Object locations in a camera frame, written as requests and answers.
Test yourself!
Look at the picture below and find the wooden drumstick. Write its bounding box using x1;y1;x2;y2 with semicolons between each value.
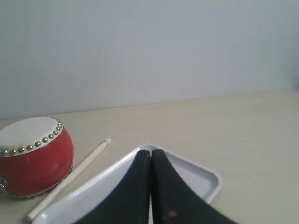
26;138;111;222

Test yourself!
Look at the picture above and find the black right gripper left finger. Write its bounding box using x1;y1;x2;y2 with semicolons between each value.
76;150;151;224

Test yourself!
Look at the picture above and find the white plastic tray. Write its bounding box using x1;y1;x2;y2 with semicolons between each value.
32;144;223;224

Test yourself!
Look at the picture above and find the red small drum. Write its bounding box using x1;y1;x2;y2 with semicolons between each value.
0;116;74;198

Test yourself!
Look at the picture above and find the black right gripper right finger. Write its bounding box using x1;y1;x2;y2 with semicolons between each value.
151;149;235;224

